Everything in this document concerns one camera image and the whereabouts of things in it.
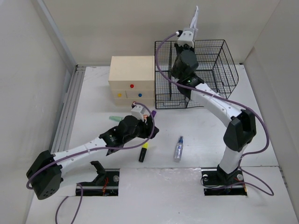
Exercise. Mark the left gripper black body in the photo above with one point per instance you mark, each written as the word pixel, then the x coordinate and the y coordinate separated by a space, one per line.
pixel 140 131

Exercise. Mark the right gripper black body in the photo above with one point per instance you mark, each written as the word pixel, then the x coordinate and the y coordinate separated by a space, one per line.
pixel 179 50

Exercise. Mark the yellow cap black highlighter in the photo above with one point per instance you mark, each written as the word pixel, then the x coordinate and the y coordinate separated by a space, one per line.
pixel 143 152

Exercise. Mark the purple cap black highlighter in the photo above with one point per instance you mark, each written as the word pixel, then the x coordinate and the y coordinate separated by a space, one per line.
pixel 154 113

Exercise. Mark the white paper manual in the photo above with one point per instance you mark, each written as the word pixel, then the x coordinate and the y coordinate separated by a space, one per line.
pixel 193 24

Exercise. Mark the clear spray bottle blue cap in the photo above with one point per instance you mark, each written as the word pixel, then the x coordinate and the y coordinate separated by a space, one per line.
pixel 178 149

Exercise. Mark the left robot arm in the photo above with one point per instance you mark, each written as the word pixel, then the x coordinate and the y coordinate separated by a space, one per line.
pixel 48 171

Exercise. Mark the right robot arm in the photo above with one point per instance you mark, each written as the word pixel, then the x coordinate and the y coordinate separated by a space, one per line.
pixel 240 124

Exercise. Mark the green transparent correction tape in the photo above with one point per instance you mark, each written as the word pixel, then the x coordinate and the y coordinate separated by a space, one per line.
pixel 116 118

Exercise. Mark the cream drawer cabinet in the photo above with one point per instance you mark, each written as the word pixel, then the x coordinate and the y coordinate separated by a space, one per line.
pixel 136 70

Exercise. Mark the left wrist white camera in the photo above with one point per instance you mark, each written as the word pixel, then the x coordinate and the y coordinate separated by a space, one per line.
pixel 137 111

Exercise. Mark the wrist white camera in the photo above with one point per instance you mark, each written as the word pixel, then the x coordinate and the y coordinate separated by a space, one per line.
pixel 137 111
pixel 187 37

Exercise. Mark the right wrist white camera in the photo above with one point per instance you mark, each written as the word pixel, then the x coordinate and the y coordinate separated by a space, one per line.
pixel 187 37

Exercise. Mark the black wire mesh organizer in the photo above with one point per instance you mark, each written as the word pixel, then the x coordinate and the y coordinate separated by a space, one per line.
pixel 216 68

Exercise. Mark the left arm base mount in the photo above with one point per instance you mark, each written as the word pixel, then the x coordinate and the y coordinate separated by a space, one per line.
pixel 105 183

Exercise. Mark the aluminium rail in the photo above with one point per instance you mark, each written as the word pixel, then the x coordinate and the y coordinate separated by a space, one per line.
pixel 62 135

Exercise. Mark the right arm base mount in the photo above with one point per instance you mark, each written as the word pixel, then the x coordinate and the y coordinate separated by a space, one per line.
pixel 218 183

